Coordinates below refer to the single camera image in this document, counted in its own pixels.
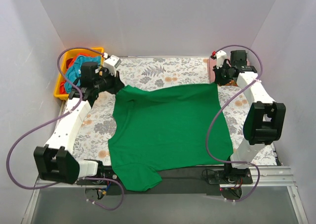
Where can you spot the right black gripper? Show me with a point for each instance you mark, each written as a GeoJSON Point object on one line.
{"type": "Point", "coordinates": [219, 73]}

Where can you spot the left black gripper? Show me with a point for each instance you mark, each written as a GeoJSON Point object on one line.
{"type": "Point", "coordinates": [116, 83]}

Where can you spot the green t-shirt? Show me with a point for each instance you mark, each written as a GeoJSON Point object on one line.
{"type": "Point", "coordinates": [164, 129]}

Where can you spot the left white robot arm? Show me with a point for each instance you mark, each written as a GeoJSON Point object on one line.
{"type": "Point", "coordinates": [55, 161]}

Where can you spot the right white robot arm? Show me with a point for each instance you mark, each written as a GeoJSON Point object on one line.
{"type": "Point", "coordinates": [264, 122]}

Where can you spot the pink folded t-shirt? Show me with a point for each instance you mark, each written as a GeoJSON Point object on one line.
{"type": "Point", "coordinates": [211, 75]}

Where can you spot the yellow plastic bin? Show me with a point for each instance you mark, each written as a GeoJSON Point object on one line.
{"type": "Point", "coordinates": [59, 90]}

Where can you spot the teal t-shirt in bin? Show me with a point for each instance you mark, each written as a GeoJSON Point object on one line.
{"type": "Point", "coordinates": [74, 70]}

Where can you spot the orange t-shirt in bin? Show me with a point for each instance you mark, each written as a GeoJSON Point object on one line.
{"type": "Point", "coordinates": [71, 68]}

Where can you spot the floral patterned table mat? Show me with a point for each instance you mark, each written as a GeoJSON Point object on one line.
{"type": "Point", "coordinates": [151, 74]}

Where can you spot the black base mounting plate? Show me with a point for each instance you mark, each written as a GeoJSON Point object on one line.
{"type": "Point", "coordinates": [195, 180]}

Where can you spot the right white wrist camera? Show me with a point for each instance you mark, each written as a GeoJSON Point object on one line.
{"type": "Point", "coordinates": [220, 57]}

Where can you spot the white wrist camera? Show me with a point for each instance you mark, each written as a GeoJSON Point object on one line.
{"type": "Point", "coordinates": [111, 64]}
{"type": "Point", "coordinates": [220, 57]}

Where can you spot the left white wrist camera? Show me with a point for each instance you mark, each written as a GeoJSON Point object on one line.
{"type": "Point", "coordinates": [111, 64]}

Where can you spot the aluminium frame rail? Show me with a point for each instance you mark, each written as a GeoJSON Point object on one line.
{"type": "Point", "coordinates": [271, 199]}

